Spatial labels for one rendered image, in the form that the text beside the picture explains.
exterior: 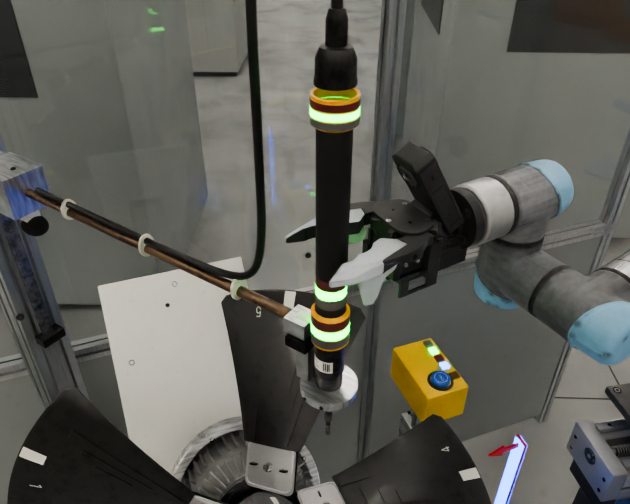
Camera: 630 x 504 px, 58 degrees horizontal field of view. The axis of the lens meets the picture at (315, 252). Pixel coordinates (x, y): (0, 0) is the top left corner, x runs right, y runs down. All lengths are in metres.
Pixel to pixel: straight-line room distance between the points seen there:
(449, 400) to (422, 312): 0.59
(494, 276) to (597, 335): 0.15
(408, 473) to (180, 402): 0.41
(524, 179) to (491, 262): 0.12
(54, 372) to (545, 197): 1.05
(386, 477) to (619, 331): 0.44
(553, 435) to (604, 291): 1.99
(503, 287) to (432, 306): 1.06
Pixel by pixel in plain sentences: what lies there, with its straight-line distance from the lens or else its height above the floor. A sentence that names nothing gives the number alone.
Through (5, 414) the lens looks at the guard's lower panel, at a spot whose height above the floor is 0.84.
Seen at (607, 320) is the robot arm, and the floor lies 1.57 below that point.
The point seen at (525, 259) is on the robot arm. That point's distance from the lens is 0.75.
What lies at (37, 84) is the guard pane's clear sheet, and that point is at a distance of 1.21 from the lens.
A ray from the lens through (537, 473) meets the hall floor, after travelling 2.54.
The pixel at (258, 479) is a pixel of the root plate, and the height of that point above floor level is 1.23.
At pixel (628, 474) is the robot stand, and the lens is 1.36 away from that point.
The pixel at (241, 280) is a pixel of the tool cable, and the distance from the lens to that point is 0.70.
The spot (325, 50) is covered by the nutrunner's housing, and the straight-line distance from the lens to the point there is 0.48.
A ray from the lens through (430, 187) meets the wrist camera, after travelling 0.58.
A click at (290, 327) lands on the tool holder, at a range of 0.65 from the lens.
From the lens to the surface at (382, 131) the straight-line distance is 1.39.
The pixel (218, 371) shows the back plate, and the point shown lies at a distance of 1.07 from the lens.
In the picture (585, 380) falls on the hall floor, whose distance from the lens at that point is 2.96.
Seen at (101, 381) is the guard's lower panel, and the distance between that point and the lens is 1.60.
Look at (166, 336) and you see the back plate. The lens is 1.06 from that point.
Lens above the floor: 1.98
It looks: 35 degrees down
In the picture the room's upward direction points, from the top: straight up
